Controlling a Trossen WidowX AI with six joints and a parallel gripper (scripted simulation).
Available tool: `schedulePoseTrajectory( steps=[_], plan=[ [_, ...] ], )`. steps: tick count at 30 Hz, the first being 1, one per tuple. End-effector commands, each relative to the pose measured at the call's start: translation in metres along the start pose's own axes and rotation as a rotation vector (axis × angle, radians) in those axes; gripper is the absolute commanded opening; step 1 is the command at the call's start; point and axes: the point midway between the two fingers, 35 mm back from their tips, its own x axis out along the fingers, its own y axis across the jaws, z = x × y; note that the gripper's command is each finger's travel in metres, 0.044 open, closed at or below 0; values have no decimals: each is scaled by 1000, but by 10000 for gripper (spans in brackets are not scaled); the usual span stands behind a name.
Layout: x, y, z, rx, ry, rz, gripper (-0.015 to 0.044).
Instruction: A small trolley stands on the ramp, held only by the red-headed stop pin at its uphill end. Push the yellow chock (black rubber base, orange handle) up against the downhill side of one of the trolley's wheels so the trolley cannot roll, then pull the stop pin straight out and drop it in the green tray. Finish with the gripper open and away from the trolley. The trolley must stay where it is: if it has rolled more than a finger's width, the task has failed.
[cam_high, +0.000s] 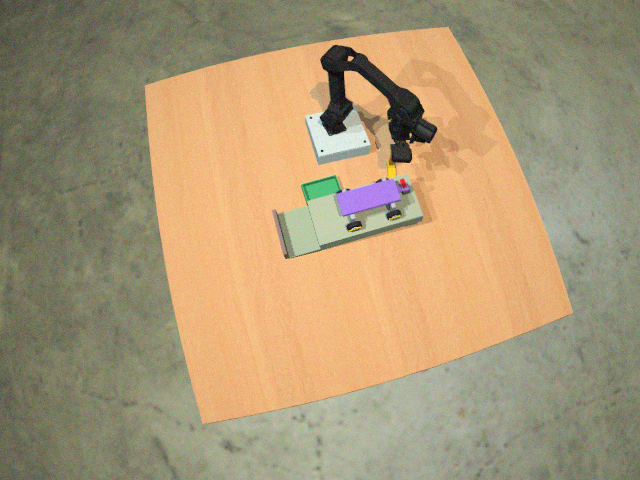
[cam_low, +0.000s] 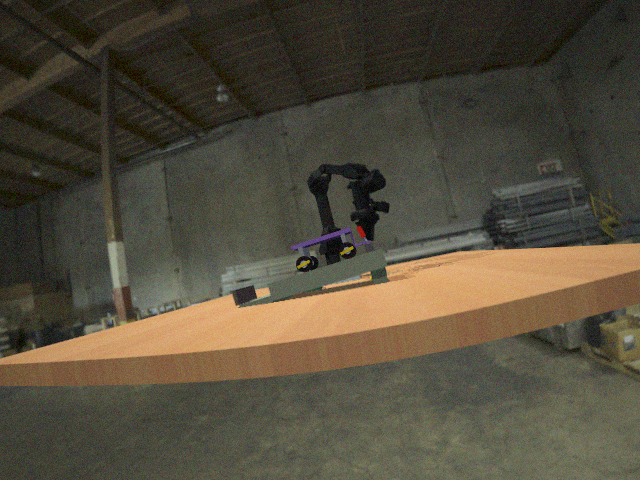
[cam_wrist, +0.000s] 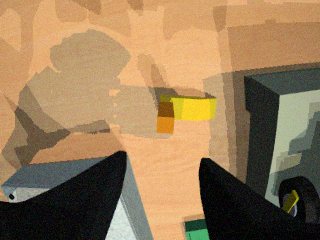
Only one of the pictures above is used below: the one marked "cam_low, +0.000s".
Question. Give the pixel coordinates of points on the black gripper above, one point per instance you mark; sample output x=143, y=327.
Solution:
x=367, y=219

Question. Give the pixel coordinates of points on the red pin with grey shaft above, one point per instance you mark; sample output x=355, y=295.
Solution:
x=361, y=232

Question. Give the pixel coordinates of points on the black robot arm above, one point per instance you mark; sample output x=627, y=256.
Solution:
x=371, y=181

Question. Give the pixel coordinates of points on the grey-green flat ramp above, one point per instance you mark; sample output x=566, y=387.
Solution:
x=373, y=261

